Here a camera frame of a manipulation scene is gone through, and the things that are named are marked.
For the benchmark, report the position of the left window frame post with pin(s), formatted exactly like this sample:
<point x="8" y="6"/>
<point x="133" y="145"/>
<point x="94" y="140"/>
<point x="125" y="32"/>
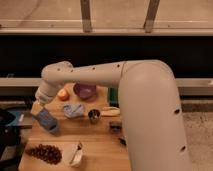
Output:
<point x="86" y="15"/>

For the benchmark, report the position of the blue plastic cup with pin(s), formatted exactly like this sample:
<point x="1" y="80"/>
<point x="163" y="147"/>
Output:
<point x="55" y="128"/>

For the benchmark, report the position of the blue sponge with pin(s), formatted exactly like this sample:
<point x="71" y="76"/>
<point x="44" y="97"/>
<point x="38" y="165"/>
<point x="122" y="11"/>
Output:
<point x="46" y="120"/>

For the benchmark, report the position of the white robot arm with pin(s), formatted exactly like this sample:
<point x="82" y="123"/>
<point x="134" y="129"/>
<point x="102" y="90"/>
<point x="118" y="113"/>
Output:
<point x="149" y="102"/>

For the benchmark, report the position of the right window frame post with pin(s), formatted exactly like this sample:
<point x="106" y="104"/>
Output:
<point x="151" y="15"/>

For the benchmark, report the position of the beige banana toy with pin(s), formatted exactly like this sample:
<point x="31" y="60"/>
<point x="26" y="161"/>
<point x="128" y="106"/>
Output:
<point x="110" y="111"/>

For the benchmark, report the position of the green plastic tray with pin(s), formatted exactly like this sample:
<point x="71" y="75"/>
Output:
<point x="112" y="96"/>

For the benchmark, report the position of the window frame post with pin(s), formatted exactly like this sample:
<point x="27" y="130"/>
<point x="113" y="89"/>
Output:
<point x="151" y="15"/>
<point x="86" y="15"/>

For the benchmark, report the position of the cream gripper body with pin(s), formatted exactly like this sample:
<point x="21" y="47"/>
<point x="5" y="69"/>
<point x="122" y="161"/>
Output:
<point x="36" y="108"/>

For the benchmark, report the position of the crumpled blue cloth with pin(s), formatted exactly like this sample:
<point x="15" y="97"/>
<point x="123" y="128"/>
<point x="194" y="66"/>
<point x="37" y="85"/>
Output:
<point x="73" y="110"/>

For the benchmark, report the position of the purple bowl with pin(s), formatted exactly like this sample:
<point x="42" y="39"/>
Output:
<point x="84" y="91"/>

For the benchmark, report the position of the orange peach fruit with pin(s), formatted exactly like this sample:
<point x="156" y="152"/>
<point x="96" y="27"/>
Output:
<point x="63" y="94"/>

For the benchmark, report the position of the brown grape bunch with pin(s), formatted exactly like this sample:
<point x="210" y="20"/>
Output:
<point x="47" y="153"/>

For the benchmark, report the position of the black chair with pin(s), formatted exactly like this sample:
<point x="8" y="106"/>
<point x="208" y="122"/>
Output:
<point x="10" y="142"/>

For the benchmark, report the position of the small metal cup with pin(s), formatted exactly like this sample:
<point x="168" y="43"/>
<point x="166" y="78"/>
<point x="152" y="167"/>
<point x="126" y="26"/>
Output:
<point x="94" y="116"/>

